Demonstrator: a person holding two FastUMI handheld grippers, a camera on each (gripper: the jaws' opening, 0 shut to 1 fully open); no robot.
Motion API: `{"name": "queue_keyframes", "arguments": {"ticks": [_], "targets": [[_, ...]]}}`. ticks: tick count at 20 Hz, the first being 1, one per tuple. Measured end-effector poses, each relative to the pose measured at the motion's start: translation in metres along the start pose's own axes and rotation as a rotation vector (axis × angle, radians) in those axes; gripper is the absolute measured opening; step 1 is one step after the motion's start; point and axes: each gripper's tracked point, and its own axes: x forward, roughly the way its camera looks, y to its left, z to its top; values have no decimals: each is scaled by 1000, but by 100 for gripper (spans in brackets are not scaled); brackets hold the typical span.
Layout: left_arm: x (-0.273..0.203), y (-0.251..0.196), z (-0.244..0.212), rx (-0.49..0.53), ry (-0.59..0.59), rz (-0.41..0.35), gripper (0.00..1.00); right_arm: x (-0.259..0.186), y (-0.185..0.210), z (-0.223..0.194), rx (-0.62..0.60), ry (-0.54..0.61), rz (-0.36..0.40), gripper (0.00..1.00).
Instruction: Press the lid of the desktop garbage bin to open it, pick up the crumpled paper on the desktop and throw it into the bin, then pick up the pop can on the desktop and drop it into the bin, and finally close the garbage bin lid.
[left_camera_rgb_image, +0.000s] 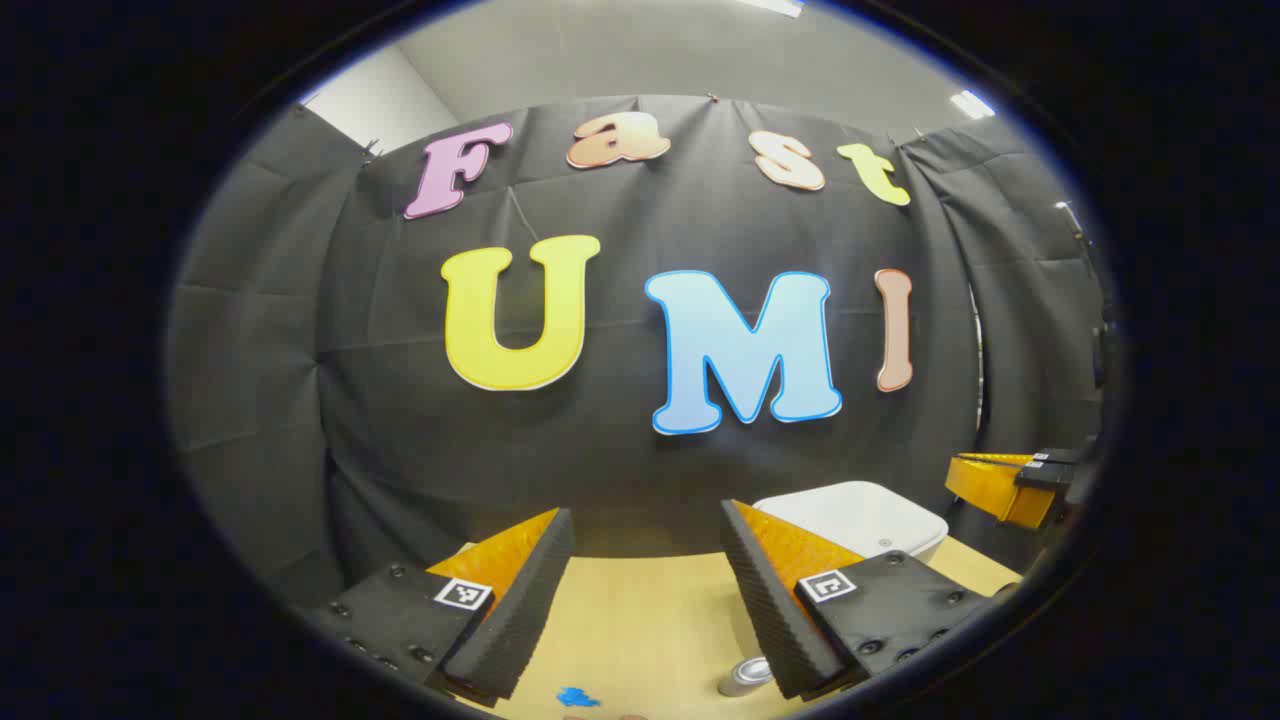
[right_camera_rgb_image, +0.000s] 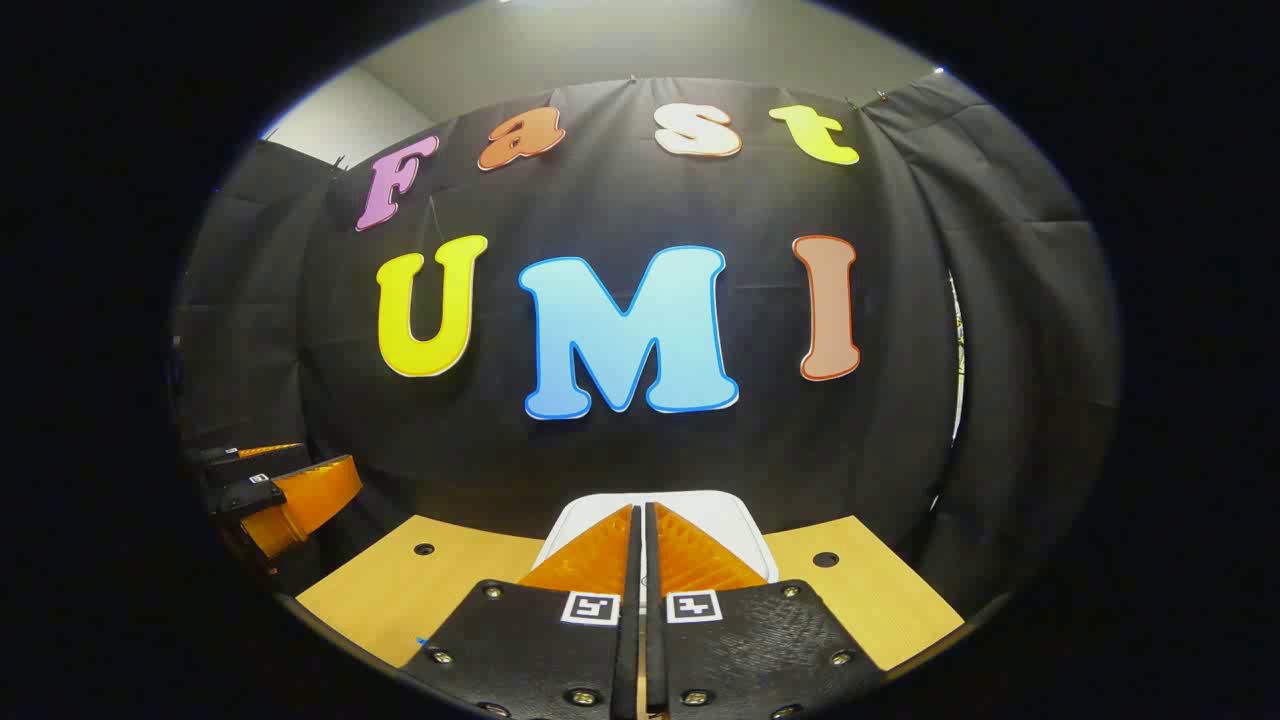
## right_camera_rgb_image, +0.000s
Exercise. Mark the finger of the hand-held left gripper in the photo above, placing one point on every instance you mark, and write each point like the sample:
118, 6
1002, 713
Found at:
235, 455
300, 495

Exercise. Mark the wooden desktop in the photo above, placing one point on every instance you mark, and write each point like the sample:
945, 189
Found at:
380, 600

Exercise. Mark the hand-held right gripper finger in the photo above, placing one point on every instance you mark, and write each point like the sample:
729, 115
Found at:
631, 620
654, 620

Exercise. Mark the black backdrop cloth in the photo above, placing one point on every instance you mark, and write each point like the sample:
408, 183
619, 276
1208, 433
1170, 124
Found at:
700, 450

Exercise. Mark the white desktop garbage bin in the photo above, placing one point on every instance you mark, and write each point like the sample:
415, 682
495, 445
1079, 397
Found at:
745, 520

